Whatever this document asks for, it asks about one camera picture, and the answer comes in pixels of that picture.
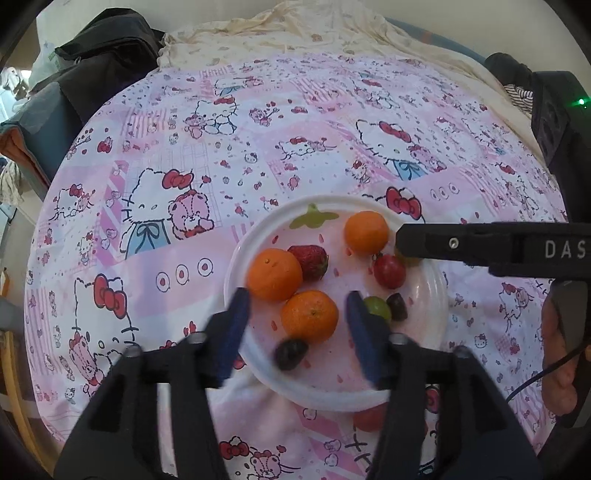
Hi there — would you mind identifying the black cable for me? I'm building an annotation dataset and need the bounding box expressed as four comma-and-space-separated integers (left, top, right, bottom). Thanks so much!
505, 344, 591, 403

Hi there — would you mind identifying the large orange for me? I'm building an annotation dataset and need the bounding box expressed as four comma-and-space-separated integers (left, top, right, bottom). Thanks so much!
246, 248, 304, 302

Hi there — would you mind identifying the grey chair with orange cushion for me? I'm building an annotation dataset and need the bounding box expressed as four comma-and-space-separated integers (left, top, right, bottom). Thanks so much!
0, 80, 63, 188

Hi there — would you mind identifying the pink strawberry-print plate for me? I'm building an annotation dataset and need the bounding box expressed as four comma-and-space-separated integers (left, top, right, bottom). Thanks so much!
223, 196, 448, 412

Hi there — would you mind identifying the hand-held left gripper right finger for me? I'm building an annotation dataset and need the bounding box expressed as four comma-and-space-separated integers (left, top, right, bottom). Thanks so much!
346, 291, 541, 480

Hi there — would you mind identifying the striped cloth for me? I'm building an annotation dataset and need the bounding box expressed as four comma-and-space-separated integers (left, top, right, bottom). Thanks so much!
505, 83, 536, 118

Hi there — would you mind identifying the dark clothing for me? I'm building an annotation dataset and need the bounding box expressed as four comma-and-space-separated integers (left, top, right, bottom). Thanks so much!
484, 52, 536, 93

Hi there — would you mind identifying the dark purple grape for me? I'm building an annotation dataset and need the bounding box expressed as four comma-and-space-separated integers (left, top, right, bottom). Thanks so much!
275, 339, 309, 371
387, 293, 409, 322

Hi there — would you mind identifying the person's right hand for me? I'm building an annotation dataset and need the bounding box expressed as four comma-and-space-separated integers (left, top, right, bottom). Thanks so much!
539, 295, 578, 416

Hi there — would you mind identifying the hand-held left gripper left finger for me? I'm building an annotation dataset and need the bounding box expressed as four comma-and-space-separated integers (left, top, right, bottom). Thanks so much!
53, 287, 253, 480

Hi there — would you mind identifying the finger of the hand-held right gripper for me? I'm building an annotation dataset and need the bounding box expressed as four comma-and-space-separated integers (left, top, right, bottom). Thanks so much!
396, 222, 591, 280

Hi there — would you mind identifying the white plastic bag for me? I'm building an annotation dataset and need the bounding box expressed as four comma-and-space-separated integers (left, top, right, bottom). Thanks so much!
30, 11, 70, 88

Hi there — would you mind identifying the small orange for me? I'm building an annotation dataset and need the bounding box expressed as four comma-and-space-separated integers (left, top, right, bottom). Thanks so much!
344, 210, 390, 256
281, 291, 339, 343

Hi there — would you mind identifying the green grape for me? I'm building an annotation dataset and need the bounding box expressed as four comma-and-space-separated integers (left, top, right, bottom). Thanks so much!
363, 296, 392, 322

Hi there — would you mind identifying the red strawberry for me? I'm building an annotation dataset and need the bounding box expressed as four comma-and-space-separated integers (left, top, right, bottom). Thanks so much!
393, 247, 423, 267
287, 244, 329, 281

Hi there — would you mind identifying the wooden furniture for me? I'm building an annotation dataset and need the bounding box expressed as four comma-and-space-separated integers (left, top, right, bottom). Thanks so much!
0, 265, 40, 418

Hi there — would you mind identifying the red cherry tomato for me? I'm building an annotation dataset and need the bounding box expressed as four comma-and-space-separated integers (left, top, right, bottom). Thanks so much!
353, 404, 391, 433
373, 254, 407, 289

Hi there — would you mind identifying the dark jacket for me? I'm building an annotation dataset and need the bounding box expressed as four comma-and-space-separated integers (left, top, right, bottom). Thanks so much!
54, 10, 166, 121

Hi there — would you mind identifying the pink cartoon printed blanket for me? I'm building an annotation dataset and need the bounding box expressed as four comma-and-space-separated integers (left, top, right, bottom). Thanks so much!
23, 51, 571, 480

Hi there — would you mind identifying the beige cloth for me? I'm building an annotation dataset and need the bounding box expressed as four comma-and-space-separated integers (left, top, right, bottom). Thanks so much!
0, 159, 26, 205

